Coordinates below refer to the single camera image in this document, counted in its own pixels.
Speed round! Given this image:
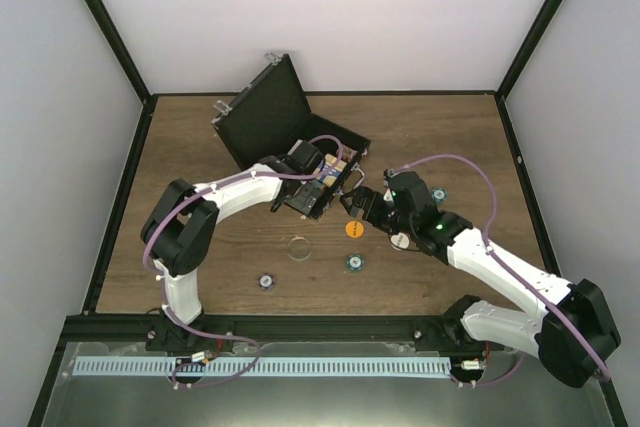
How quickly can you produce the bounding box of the purple poker chip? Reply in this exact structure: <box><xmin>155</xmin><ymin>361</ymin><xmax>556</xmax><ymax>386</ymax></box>
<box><xmin>258</xmin><ymin>273</ymin><xmax>275</xmax><ymax>290</ymax></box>

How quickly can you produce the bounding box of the teal poker chip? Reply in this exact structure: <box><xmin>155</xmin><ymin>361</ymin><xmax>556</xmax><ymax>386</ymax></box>
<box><xmin>346</xmin><ymin>254</ymin><xmax>364</xmax><ymax>272</ymax></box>
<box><xmin>431</xmin><ymin>188</ymin><xmax>447</xmax><ymax>203</ymax></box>

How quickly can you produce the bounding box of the light blue slotted rail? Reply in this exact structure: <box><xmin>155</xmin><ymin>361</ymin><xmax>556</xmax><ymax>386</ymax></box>
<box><xmin>72</xmin><ymin>356</ymin><xmax>451</xmax><ymax>379</ymax></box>

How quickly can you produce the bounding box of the orange big blind button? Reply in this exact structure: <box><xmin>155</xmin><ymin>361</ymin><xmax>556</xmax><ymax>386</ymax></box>
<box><xmin>345</xmin><ymin>220</ymin><xmax>364</xmax><ymax>239</ymax></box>

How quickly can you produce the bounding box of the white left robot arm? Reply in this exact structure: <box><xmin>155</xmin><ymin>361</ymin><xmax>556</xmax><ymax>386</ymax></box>
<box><xmin>141</xmin><ymin>134</ymin><xmax>343</xmax><ymax>351</ymax></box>

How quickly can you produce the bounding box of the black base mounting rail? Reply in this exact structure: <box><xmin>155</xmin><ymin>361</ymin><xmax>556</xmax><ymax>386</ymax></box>
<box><xmin>59</xmin><ymin>314</ymin><xmax>488</xmax><ymax>355</ymax></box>

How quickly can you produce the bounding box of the black poker set case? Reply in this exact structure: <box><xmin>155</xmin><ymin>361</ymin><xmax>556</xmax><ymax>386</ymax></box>
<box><xmin>212</xmin><ymin>53</ymin><xmax>370</xmax><ymax>214</ymax></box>

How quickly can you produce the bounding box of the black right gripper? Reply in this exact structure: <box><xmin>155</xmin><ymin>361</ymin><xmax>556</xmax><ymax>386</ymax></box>
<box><xmin>340</xmin><ymin>186</ymin><xmax>416</xmax><ymax>236</ymax></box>

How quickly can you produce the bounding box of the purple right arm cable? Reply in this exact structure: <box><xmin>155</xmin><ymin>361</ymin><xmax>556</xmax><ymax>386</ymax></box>
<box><xmin>389</xmin><ymin>153</ymin><xmax>612</xmax><ymax>389</ymax></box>

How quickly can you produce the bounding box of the blue yellow card box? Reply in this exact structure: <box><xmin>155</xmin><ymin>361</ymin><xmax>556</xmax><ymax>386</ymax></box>
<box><xmin>318</xmin><ymin>154</ymin><xmax>347</xmax><ymax>187</ymax></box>

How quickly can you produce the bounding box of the white round dealer button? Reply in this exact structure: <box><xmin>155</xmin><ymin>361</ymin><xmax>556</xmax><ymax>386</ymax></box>
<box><xmin>390</xmin><ymin>233</ymin><xmax>411</xmax><ymax>251</ymax></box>

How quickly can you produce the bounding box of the black enclosure frame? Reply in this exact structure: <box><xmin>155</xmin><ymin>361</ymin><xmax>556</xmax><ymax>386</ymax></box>
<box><xmin>27</xmin><ymin>0</ymin><xmax>629</xmax><ymax>426</ymax></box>

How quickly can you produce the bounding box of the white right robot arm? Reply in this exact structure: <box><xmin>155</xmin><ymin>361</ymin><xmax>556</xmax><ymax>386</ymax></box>
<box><xmin>340</xmin><ymin>172</ymin><xmax>621</xmax><ymax>388</ymax></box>

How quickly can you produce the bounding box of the clear round button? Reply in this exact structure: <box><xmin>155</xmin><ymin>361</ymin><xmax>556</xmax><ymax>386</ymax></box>
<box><xmin>287</xmin><ymin>236</ymin><xmax>312</xmax><ymax>261</ymax></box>

